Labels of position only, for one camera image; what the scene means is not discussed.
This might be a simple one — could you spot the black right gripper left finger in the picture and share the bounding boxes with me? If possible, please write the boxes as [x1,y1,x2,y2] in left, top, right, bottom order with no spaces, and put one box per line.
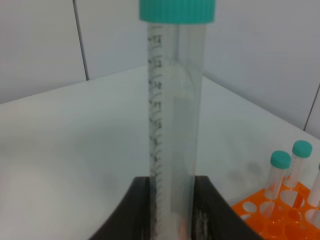
[90,176,151,240]

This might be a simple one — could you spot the teal capped tube in rack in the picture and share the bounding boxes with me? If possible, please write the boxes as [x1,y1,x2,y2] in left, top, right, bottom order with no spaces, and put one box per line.
[264,150,291,201]

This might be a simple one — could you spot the orange test tube rack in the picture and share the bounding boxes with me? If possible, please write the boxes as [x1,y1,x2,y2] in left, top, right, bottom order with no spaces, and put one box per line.
[232,182,320,240]

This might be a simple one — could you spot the large teal capped test tube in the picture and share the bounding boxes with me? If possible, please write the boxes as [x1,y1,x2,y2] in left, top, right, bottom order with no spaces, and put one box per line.
[139,0,215,240]

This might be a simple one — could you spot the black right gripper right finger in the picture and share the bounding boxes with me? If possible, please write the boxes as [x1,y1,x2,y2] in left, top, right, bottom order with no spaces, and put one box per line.
[191,176,261,240]

